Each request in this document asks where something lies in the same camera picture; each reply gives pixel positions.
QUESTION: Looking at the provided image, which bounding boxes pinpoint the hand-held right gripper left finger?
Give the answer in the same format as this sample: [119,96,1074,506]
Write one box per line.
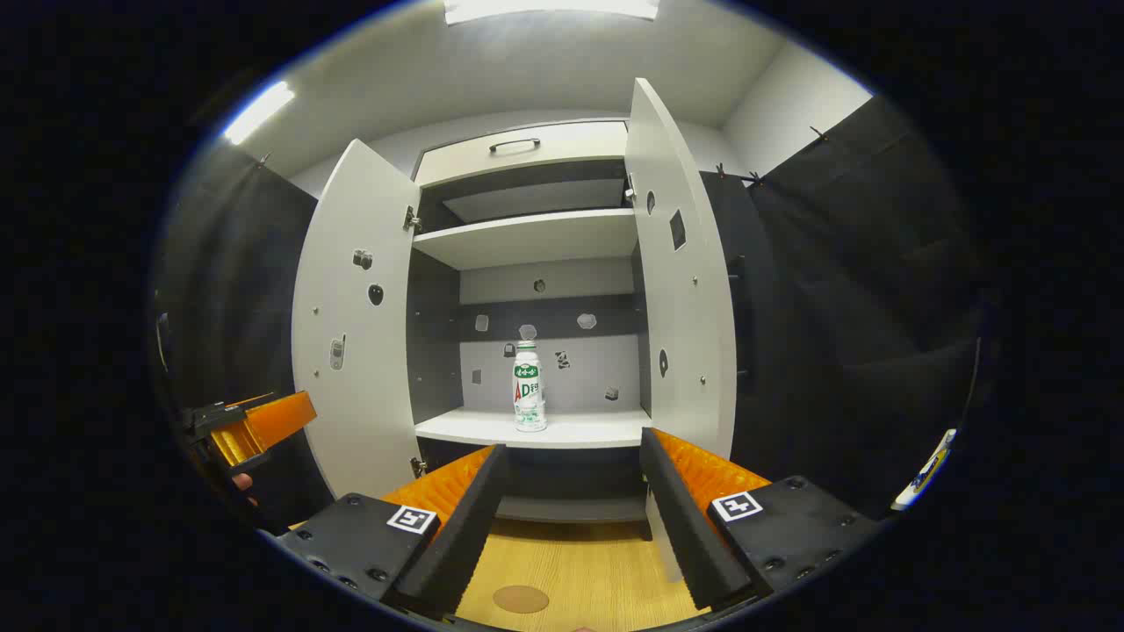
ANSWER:
[274,443,508,622]

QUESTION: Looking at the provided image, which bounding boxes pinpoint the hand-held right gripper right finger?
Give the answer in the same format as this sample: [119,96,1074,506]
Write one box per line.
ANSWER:
[638,427,883,614]

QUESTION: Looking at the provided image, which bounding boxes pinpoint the white cabinet door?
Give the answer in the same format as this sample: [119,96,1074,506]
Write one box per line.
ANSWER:
[292,139,422,499]
[625,77,739,585]

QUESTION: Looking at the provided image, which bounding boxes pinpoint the round brown coaster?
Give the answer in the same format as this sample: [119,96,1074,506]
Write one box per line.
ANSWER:
[493,585,551,614]

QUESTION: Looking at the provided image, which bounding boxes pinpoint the white bottle with green label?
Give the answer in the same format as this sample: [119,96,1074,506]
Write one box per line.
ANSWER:
[512,341,548,433]

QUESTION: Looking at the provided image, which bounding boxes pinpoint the white and grey cabinet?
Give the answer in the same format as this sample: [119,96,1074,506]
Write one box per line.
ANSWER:
[408,120,655,525]

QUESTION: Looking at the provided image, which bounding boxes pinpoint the white cabinet shelf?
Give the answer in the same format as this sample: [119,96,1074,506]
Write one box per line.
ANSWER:
[413,209,638,270]
[414,408,652,450]

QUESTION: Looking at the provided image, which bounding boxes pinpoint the white cabinet drawer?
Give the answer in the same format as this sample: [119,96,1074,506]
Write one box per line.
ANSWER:
[414,121,630,187]

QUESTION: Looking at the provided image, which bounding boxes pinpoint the black backdrop cloth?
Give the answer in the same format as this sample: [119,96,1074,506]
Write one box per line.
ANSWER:
[156,145,319,528]
[698,95,984,519]

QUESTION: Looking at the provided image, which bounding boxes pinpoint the white and blue strip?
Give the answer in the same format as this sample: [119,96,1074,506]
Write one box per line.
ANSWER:
[891,428,958,512]

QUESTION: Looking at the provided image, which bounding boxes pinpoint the small ceiling light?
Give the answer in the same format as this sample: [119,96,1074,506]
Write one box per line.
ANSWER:
[223,81,297,147]

